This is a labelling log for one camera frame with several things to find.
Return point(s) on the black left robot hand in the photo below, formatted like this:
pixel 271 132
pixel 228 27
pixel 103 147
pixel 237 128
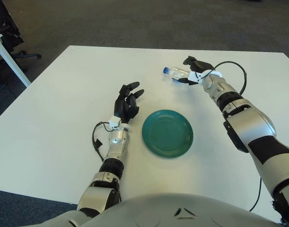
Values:
pixel 125 106

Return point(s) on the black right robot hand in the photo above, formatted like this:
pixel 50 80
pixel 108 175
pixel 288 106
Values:
pixel 200 66

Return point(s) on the clear bottle with blue cap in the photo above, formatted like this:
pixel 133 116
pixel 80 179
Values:
pixel 177 72

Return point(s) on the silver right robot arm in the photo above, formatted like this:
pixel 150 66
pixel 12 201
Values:
pixel 248 123

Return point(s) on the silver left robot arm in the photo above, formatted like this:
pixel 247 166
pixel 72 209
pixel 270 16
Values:
pixel 113 151

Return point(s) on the green round plate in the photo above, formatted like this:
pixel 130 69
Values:
pixel 167 133

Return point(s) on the silver robot torso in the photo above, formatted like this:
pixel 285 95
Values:
pixel 158 210

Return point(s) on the black office chair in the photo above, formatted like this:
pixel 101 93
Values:
pixel 7 30

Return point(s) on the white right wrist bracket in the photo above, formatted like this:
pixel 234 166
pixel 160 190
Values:
pixel 194 76

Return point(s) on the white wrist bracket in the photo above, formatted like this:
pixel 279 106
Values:
pixel 194 76
pixel 114 121

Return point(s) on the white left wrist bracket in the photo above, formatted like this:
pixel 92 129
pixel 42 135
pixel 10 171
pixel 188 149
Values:
pixel 114 121

